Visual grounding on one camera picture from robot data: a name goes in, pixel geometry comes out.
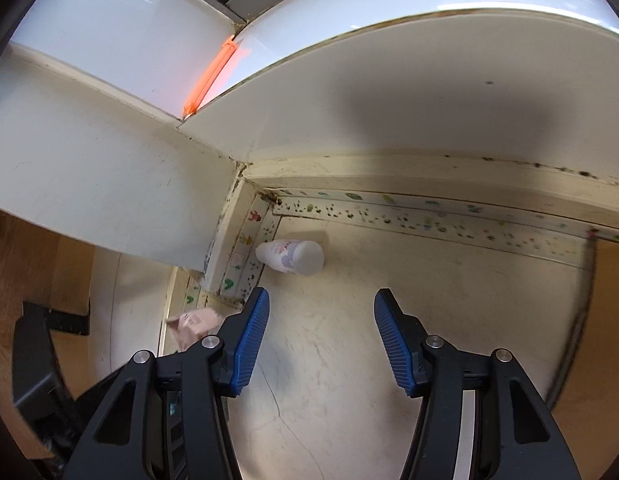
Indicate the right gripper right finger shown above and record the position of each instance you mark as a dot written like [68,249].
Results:
[515,435]

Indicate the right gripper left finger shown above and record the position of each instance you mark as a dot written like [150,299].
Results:
[164,418]

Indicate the pink crumpled wrapper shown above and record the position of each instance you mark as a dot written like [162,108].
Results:
[192,326]

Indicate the brown cardboard sheet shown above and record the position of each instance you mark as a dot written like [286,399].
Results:
[586,399]

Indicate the wooden cutting board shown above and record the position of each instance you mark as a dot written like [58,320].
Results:
[45,268]

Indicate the small white bottle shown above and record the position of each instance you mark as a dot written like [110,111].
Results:
[300,257]

